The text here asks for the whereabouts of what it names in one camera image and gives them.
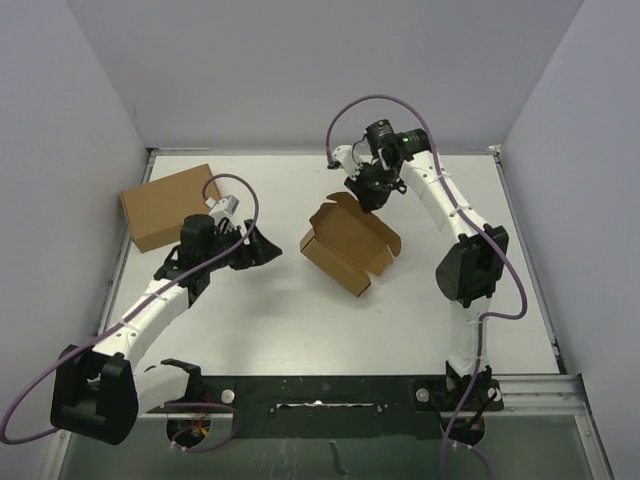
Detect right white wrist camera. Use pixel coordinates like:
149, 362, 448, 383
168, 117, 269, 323
328, 145, 362, 181

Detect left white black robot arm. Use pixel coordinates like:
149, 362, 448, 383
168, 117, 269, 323
50, 214, 282, 445

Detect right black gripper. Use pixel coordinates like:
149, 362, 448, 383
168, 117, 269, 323
345, 161, 396, 212

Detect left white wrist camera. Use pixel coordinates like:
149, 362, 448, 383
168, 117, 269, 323
204, 195, 239, 226

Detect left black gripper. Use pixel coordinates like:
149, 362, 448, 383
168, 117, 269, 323
203, 218, 280, 271

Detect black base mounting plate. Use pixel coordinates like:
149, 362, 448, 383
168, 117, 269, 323
151, 370, 504, 453

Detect closed brown cardboard box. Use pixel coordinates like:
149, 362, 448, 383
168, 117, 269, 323
120, 164, 222, 253

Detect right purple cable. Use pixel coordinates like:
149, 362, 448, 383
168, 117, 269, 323
324, 93, 530, 480

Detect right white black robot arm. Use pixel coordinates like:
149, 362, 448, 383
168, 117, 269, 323
331, 120, 509, 409

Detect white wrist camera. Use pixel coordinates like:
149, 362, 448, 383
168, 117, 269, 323
204, 195, 239, 226
328, 145, 362, 181

